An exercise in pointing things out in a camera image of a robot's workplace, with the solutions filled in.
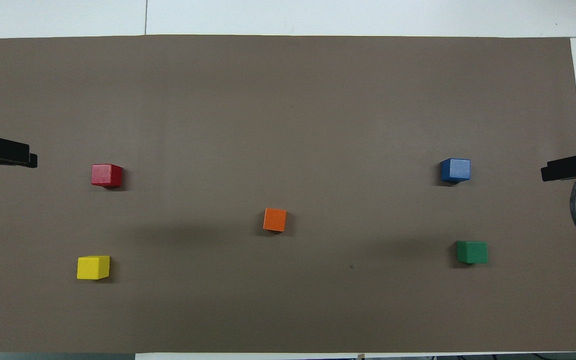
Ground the red wooden block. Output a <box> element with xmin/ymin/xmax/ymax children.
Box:
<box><xmin>91</xmin><ymin>163</ymin><xmax>123</xmax><ymax>189</ymax></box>

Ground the blue wooden block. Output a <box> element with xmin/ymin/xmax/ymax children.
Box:
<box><xmin>440</xmin><ymin>158</ymin><xmax>471</xmax><ymax>183</ymax></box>

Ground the green wooden block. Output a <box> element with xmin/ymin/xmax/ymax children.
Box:
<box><xmin>456</xmin><ymin>240</ymin><xmax>489</xmax><ymax>265</ymax></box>

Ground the yellow wooden block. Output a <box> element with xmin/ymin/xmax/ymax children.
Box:
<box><xmin>76</xmin><ymin>255</ymin><xmax>111</xmax><ymax>281</ymax></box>

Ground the orange wooden block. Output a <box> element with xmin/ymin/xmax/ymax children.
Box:
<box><xmin>262</xmin><ymin>208</ymin><xmax>287</xmax><ymax>233</ymax></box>

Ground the brown table mat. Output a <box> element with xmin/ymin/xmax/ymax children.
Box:
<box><xmin>0</xmin><ymin>34</ymin><xmax>576</xmax><ymax>355</ymax></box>

